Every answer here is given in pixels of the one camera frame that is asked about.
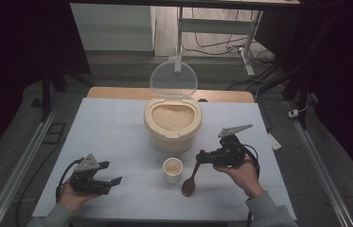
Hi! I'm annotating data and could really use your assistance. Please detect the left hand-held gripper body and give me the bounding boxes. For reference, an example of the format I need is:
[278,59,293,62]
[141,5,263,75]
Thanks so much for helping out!
[68,153,113,196]

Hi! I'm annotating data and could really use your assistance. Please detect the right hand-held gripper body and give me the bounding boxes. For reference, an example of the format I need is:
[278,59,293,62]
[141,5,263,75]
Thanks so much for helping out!
[206,123,255,169]

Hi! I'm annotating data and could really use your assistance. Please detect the brown wooden spoon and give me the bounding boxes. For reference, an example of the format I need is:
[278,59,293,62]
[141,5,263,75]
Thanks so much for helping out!
[181,161,203,199]

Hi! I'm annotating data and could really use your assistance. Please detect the cream rice container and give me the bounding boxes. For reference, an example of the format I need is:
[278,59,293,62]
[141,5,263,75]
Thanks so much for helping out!
[143,96,203,155]

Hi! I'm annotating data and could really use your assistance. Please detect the white cup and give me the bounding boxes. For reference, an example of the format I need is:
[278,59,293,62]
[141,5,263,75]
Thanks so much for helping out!
[162,157,185,185]

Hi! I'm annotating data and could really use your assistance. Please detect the uncooked rice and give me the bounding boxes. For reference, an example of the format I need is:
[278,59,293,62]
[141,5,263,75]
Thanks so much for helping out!
[150,104,195,131]

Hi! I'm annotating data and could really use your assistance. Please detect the person's left hand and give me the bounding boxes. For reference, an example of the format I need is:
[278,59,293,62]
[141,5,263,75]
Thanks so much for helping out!
[57,181,101,213]

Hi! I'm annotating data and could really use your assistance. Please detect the person's right hand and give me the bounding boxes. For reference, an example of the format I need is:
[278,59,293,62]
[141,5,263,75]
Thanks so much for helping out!
[213,154,265,200]

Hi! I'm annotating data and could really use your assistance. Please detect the white table sheet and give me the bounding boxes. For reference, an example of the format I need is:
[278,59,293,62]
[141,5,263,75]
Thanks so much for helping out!
[31,96,297,222]

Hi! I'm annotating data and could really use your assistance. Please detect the white paper tag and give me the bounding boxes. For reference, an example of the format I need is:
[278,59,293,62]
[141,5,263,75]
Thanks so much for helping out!
[267,132,283,151]

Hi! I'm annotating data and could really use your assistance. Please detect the clear round container lid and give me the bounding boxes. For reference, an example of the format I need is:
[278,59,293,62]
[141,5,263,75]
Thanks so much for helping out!
[149,56,199,98]

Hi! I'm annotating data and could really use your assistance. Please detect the black metal stand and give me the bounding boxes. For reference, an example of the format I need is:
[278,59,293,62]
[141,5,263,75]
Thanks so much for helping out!
[30,60,96,123]
[257,18,333,131]

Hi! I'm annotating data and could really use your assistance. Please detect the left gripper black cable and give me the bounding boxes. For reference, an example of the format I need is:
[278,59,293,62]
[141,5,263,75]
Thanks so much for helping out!
[54,158,84,203]

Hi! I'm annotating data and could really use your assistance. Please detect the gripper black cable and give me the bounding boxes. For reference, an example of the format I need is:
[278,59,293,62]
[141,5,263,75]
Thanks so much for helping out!
[54,158,84,203]
[242,143,261,227]

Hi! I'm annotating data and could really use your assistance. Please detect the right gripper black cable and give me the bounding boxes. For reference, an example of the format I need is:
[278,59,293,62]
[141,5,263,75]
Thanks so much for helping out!
[242,143,261,227]

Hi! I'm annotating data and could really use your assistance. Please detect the black floor frame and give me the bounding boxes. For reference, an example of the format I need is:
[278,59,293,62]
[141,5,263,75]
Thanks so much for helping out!
[43,122,67,146]

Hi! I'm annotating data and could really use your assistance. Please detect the aluminium rail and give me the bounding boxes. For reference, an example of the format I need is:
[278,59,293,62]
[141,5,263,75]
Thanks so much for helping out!
[0,107,59,227]
[286,100,353,227]

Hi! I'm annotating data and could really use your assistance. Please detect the black floor cables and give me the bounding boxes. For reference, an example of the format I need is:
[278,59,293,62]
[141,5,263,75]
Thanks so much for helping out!
[180,8,289,93]

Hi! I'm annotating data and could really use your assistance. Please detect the white desk frame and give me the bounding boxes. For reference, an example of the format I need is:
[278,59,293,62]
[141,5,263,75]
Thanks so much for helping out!
[174,6,264,77]

